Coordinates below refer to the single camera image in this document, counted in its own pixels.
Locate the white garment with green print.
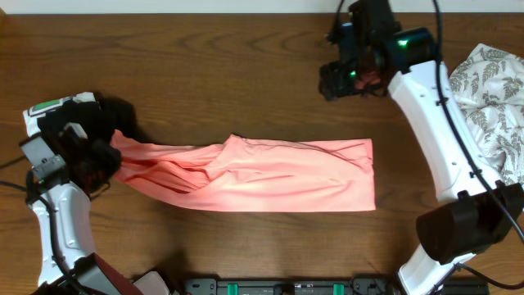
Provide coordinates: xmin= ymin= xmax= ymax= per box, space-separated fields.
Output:
xmin=23 ymin=92 xmax=99 ymax=137

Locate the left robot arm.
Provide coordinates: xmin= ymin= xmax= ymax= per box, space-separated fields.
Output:
xmin=20 ymin=123 xmax=170 ymax=294

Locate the black folded garment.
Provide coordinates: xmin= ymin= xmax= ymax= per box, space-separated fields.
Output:
xmin=37 ymin=98 xmax=138 ymax=143

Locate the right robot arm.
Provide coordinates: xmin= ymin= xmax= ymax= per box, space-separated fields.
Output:
xmin=318 ymin=0 xmax=523 ymax=294

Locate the pink t-shirt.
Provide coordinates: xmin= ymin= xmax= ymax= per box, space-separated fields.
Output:
xmin=111 ymin=131 xmax=376 ymax=213

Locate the left black cable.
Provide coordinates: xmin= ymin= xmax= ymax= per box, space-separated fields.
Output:
xmin=0 ymin=155 xmax=87 ymax=295

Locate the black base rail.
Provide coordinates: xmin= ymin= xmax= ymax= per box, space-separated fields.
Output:
xmin=130 ymin=269 xmax=490 ymax=295

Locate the black cable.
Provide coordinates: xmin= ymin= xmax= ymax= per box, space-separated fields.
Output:
xmin=0 ymin=155 xmax=87 ymax=295
xmin=327 ymin=0 xmax=524 ymax=291

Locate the right black cable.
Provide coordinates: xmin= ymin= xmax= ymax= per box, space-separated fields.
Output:
xmin=327 ymin=0 xmax=524 ymax=291

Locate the white fern print cloth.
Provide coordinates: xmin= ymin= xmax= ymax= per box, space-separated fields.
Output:
xmin=449 ymin=43 xmax=523 ymax=184

